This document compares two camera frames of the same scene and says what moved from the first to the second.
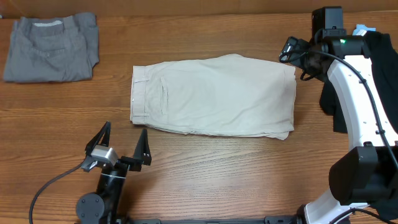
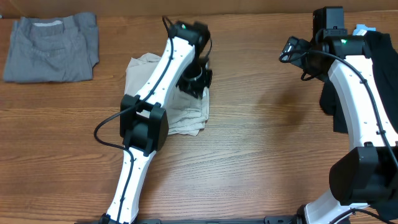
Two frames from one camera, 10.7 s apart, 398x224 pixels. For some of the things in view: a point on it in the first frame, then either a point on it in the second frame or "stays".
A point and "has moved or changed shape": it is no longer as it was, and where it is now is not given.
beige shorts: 222,94 has moved or changed shape
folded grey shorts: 61,49 stays
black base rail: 267,220 stays
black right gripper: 289,50 stays
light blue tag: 360,30 stays
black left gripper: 140,152 -> 199,88
